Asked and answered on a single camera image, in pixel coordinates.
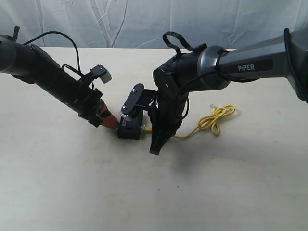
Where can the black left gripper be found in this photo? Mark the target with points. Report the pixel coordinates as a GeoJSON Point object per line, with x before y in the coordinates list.
{"type": "Point", "coordinates": [89, 106]}

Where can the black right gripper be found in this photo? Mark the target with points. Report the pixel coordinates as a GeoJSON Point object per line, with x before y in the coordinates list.
{"type": "Point", "coordinates": [167, 119]}

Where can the black network switch box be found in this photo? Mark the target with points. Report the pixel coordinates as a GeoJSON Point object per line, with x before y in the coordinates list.
{"type": "Point", "coordinates": [131, 129]}

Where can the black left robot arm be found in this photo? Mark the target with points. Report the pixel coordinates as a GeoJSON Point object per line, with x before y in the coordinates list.
{"type": "Point", "coordinates": [32, 65]}

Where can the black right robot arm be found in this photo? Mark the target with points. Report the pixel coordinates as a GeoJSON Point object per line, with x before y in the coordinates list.
{"type": "Point", "coordinates": [214, 68]}

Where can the grey wrinkled backdrop cloth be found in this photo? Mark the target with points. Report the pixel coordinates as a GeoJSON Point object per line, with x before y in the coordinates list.
{"type": "Point", "coordinates": [141, 23]}

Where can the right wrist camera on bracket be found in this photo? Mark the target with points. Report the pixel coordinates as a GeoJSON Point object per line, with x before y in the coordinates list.
{"type": "Point", "coordinates": [139, 98]}

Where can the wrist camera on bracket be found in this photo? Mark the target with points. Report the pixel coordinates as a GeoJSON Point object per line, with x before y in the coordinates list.
{"type": "Point", "coordinates": [99, 71]}
{"type": "Point", "coordinates": [139, 98]}

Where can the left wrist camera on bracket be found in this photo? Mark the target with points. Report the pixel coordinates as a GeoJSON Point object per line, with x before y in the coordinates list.
{"type": "Point", "coordinates": [99, 71]}

